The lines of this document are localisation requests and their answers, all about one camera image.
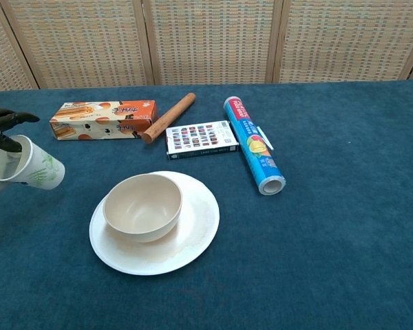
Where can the teal tablecloth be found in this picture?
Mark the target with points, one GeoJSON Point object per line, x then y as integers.
{"type": "Point", "coordinates": [313, 223]}

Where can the beige bowl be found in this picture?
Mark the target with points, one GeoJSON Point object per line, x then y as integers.
{"type": "Point", "coordinates": [141, 209]}

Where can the paper cup with leaf print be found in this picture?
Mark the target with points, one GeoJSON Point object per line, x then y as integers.
{"type": "Point", "coordinates": [44, 168]}

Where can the orange biscuit box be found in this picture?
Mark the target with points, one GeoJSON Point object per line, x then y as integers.
{"type": "Point", "coordinates": [89, 115]}

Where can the white picture card box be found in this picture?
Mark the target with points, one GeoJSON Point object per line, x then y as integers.
{"type": "Point", "coordinates": [199, 137]}

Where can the wooden rolling pin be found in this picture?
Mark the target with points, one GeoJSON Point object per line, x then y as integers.
{"type": "Point", "coordinates": [168, 117]}

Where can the blue plastic wrap roll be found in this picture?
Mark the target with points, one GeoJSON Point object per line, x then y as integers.
{"type": "Point", "coordinates": [251, 137]}

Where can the large white plate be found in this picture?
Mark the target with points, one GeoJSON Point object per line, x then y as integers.
{"type": "Point", "coordinates": [199, 220]}

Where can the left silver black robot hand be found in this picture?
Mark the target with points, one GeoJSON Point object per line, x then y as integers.
{"type": "Point", "coordinates": [3, 118]}

